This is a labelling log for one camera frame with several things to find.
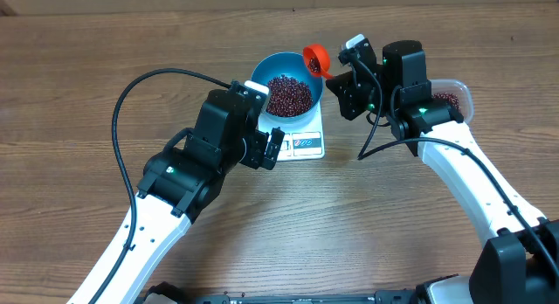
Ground orange plastic measuring scoop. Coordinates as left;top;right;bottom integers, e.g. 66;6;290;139
302;44;334;79

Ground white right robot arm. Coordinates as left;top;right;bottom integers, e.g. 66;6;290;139
326;35;558;303

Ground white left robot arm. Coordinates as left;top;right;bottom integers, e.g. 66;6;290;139
70;81;284;303

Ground white digital kitchen scale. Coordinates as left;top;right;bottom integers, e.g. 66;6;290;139
259;102;326;162

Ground red beans in bowl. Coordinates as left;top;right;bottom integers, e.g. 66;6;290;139
266;75;314;117

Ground blue bowl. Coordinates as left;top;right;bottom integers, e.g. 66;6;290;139
251;52;324;111

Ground red beans in scoop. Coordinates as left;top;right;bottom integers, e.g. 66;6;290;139
307;58;321;74

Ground clear plastic bean container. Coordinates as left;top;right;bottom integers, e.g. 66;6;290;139
431;79;474;123

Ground pile of red beans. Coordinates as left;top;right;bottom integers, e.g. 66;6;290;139
432;92;461;112

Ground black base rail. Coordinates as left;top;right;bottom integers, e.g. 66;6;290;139
134;282;429;304

